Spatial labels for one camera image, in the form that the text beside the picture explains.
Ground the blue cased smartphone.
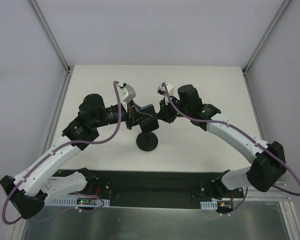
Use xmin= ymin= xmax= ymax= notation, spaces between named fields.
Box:
xmin=138 ymin=104 xmax=159 ymax=134

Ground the black phone stand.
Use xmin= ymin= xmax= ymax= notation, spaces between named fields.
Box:
xmin=136 ymin=131 xmax=159 ymax=152

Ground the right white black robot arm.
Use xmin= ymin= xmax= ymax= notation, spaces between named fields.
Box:
xmin=157 ymin=83 xmax=287 ymax=200

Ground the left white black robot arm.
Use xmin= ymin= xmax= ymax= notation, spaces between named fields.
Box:
xmin=0 ymin=93 xmax=159 ymax=220

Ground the left green lit circuit board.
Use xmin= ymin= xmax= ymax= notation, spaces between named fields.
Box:
xmin=76 ymin=197 xmax=98 ymax=206

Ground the right orange connector board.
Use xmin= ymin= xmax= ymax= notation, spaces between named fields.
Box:
xmin=218 ymin=201 xmax=233 ymax=209

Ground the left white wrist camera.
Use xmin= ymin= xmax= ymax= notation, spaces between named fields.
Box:
xmin=116 ymin=82 xmax=137 ymax=112

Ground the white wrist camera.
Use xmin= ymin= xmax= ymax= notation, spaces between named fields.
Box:
xmin=157 ymin=82 xmax=175 ymax=105
xmin=116 ymin=82 xmax=137 ymax=112

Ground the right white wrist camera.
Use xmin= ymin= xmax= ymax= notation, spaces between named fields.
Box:
xmin=157 ymin=82 xmax=175 ymax=105

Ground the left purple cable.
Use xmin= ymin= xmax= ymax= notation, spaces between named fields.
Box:
xmin=1 ymin=80 xmax=127 ymax=225

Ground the purple cable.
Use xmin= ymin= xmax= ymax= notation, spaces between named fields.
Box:
xmin=162 ymin=83 xmax=300 ymax=222
xmin=1 ymin=80 xmax=127 ymax=225

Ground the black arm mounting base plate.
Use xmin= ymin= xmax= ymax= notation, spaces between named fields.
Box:
xmin=92 ymin=170 xmax=220 ymax=209

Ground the left white slotted cable duct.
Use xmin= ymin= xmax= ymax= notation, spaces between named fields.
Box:
xmin=45 ymin=196 xmax=103 ymax=208

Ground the white slotted cable duct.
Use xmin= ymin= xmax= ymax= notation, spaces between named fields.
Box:
xmin=45 ymin=196 xmax=103 ymax=208
xmin=200 ymin=200 xmax=218 ymax=211

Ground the left aluminium frame post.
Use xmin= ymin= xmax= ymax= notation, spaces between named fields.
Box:
xmin=27 ymin=0 xmax=71 ymax=73

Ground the aluminium frame post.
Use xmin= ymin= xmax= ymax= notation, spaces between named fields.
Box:
xmin=242 ymin=0 xmax=293 ymax=75
xmin=27 ymin=0 xmax=71 ymax=73

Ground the right white slotted cable duct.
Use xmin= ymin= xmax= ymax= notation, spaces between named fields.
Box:
xmin=200 ymin=200 xmax=218 ymax=211

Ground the aluminium front rail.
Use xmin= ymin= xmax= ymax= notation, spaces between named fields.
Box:
xmin=245 ymin=186 xmax=292 ymax=202

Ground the right aluminium frame post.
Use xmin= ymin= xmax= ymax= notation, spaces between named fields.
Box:
xmin=242 ymin=0 xmax=293 ymax=75

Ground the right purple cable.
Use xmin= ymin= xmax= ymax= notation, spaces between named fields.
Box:
xmin=162 ymin=83 xmax=300 ymax=222

